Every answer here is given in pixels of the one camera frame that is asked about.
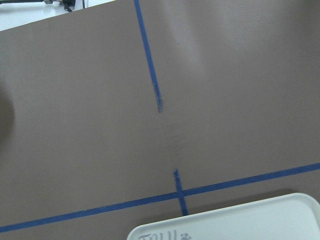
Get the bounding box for cream bear-print tray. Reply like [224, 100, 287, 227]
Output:
[127, 193, 320, 240]

